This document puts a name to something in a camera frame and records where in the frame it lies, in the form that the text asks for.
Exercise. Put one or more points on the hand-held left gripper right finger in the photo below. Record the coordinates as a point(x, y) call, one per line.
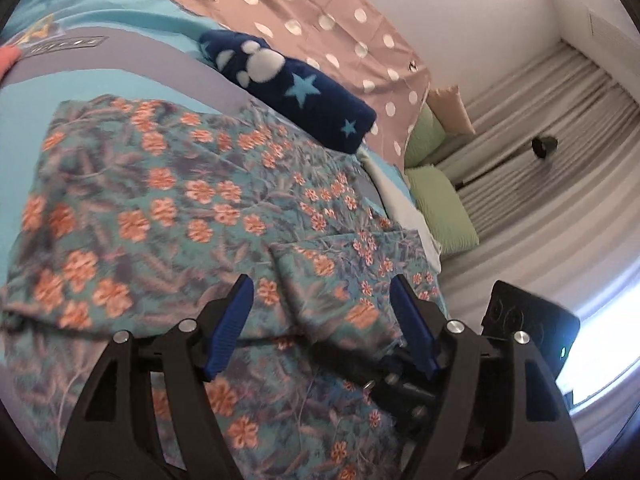
point(412, 327)

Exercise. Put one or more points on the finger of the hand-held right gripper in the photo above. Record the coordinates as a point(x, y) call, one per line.
point(395, 392)

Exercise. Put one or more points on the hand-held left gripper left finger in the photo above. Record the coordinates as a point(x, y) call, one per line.
point(231, 327)

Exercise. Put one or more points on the teal floral garment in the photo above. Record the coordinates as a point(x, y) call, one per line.
point(150, 210)

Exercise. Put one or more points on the large green pillow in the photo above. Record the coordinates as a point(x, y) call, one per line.
point(442, 205)

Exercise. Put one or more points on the white folded cloth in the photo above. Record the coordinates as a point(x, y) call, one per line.
point(395, 195)

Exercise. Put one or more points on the black round object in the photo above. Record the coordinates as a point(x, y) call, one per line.
point(544, 146)

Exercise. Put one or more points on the small green pillow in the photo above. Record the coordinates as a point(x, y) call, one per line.
point(425, 135)

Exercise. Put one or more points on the beige pillow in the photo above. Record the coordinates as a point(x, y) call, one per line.
point(452, 110)

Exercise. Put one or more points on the navy star-print folded blanket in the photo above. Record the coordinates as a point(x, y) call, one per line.
point(300, 95)

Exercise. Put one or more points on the blue printed blanket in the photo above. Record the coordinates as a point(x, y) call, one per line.
point(125, 50)

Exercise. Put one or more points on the pink polka dot cloth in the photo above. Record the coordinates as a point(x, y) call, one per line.
point(320, 10)

